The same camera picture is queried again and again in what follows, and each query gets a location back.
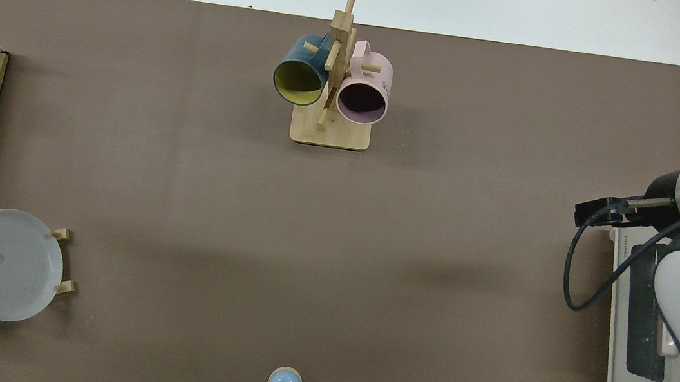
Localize grey plate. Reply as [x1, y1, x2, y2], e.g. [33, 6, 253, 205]
[0, 208, 70, 328]

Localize wooden plate rack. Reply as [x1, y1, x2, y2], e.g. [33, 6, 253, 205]
[0, 220, 83, 324]

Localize pink mug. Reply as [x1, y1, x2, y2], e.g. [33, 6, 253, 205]
[334, 38, 397, 127]

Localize wooden cup stand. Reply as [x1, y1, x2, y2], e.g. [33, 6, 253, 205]
[288, 0, 388, 152]

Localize brown table cloth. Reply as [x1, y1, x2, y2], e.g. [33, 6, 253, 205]
[0, 0, 680, 382]

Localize teal mug with yellow inside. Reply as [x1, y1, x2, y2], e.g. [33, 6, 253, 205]
[270, 29, 334, 109]

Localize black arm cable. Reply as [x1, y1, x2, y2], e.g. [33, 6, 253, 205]
[550, 184, 680, 382]

